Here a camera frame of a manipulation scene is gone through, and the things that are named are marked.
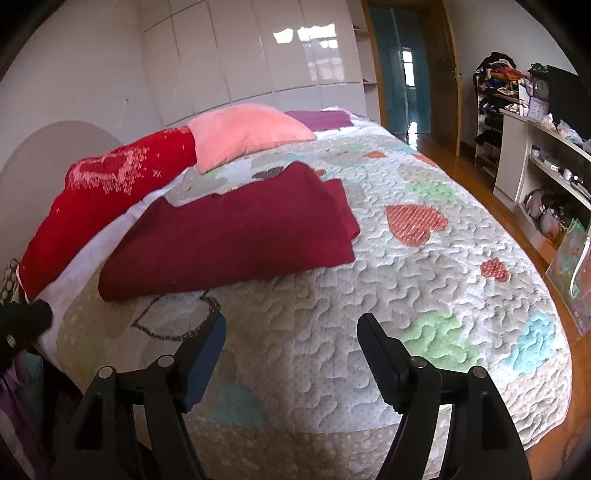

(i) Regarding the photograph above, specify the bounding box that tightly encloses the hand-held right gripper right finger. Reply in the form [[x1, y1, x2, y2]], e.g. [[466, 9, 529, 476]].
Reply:
[[357, 313, 532, 480]]

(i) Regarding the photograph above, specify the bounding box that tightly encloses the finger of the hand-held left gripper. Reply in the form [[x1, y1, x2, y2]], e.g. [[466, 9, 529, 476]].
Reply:
[[0, 299, 54, 370]]

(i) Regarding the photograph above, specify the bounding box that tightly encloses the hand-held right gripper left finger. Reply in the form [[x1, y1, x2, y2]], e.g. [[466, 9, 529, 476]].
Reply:
[[51, 313, 228, 480]]

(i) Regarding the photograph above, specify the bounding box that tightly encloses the pile of clothes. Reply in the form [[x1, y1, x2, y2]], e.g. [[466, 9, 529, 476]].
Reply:
[[475, 52, 532, 95]]

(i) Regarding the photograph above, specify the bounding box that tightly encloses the quilted heart-pattern bedspread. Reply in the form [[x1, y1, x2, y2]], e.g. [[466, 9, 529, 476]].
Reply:
[[39, 108, 573, 480]]

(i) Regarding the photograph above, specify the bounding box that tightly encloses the purple striped cloth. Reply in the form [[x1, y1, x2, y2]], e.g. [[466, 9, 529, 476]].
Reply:
[[0, 351, 51, 480]]

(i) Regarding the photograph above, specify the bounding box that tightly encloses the red floral quilt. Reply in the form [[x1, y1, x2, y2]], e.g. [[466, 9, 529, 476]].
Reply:
[[18, 126, 199, 301]]

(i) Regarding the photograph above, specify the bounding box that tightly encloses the beige rounded headboard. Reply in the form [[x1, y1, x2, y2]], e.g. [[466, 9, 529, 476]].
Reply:
[[0, 121, 123, 278]]

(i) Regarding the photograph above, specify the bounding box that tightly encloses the green gift bag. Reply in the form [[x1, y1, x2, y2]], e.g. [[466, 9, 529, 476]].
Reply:
[[545, 217, 591, 337]]

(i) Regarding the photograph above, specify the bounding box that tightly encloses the grey handbag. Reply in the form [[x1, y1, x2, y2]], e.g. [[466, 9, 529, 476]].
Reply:
[[524, 189, 571, 241]]

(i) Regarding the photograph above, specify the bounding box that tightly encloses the pink pillow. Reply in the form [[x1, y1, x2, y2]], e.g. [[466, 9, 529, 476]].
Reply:
[[187, 104, 318, 175]]

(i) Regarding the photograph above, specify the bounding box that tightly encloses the white desk shelf unit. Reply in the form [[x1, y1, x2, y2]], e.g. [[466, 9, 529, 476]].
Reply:
[[493, 108, 591, 259]]

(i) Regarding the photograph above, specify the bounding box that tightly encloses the white shoe rack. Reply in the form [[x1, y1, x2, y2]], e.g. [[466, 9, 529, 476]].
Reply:
[[473, 88, 520, 178]]

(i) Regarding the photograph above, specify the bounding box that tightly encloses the purple pillow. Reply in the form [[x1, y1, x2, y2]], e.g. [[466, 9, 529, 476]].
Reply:
[[284, 109, 354, 132]]

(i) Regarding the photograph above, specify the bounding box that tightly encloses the teal glass door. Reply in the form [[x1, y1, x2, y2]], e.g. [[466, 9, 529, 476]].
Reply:
[[369, 4, 432, 134]]

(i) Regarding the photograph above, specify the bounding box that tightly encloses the wooden door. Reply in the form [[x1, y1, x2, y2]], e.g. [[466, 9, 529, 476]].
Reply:
[[427, 0, 462, 155]]

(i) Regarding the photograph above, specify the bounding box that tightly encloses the white glossy wardrobe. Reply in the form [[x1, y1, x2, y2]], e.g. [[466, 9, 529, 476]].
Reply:
[[141, 0, 379, 127]]

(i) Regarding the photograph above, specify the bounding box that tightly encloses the black television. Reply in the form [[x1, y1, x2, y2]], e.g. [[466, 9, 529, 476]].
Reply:
[[545, 65, 591, 141]]

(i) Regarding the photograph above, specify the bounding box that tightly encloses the dark ornate clock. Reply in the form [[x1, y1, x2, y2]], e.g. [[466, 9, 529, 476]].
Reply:
[[529, 65, 550, 100]]

